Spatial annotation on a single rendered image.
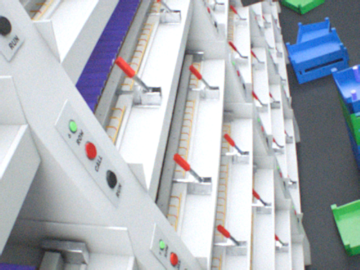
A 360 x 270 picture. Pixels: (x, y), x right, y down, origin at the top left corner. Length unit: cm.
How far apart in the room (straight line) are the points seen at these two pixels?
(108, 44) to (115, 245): 44
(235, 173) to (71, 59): 68
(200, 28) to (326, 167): 116
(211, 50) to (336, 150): 116
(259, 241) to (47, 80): 87
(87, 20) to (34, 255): 28
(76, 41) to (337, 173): 167
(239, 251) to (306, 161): 125
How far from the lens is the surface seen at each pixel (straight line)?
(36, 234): 54
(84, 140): 48
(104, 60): 80
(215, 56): 115
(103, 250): 52
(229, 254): 96
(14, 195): 39
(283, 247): 142
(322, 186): 204
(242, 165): 113
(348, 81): 186
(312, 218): 195
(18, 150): 40
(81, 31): 54
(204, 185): 81
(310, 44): 275
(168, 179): 82
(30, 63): 44
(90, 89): 73
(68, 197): 47
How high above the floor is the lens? 151
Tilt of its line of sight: 35 degrees down
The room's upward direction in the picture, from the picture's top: 30 degrees counter-clockwise
